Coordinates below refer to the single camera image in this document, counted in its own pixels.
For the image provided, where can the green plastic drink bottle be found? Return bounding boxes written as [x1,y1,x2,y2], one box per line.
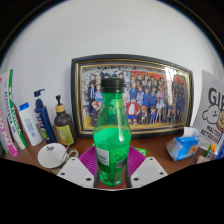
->
[92,77,133,188]

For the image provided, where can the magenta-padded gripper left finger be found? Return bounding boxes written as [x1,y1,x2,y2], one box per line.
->
[57,145,101,190]

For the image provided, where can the green and white shuttlecock tube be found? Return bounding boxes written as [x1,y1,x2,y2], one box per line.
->
[0,68,29,151]

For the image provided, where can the blue tissue pack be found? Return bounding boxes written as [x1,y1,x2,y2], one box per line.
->
[165,126,201,163]

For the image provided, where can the floral patterned mug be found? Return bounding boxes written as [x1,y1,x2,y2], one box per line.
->
[36,142,80,170]

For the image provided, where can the framed group picture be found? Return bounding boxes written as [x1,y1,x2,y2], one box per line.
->
[70,53,195,139]

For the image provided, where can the metal spoon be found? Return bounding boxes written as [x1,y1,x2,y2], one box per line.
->
[61,144,72,165]

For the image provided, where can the white bottle with blue cap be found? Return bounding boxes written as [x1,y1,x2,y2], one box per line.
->
[18,101,44,148]

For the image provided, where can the pink shuttlecock tube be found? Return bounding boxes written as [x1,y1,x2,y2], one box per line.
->
[0,74,20,158]

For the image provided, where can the dark blue pump bottle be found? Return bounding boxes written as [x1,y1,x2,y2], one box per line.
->
[32,87,59,145]

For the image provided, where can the blue detergent bottle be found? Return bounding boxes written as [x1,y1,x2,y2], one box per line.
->
[216,139,224,160]

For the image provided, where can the white paper gift bag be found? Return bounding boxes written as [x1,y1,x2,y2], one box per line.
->
[192,68,224,155]

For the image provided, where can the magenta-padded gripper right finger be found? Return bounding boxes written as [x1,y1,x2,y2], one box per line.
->
[125,145,169,190]

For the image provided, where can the small tan packet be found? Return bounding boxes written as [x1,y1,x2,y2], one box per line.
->
[195,154,211,165]

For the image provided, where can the brown pump bottle yellow label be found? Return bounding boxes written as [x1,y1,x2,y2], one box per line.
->
[53,94,77,146]

